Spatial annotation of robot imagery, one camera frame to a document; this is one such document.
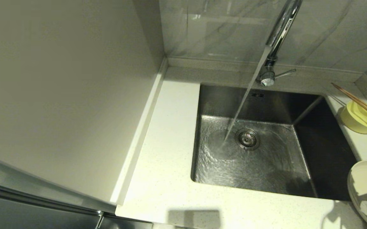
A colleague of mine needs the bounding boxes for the yellow plastic bowl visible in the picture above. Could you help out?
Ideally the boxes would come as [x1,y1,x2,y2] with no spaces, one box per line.
[340,100,367,134]

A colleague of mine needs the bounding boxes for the chrome faucet lever handle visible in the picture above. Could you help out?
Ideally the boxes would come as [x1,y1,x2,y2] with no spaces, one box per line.
[274,68,297,79]

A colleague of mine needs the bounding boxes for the stainless steel sink basin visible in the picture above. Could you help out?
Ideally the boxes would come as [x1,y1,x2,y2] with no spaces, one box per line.
[190,83,362,202]

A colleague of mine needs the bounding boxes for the round metal drain strainer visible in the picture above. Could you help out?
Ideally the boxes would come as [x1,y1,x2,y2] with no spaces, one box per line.
[234,128,261,150]

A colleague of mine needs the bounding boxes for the chrome kitchen faucet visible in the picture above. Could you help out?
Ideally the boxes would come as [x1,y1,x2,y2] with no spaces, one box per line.
[256,0,303,87]

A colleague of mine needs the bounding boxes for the grey cabinet side panel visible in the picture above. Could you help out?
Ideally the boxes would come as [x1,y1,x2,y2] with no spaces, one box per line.
[0,0,165,213]

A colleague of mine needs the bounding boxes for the stainless steel appliance front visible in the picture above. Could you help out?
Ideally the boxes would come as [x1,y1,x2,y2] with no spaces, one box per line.
[0,181,154,229]

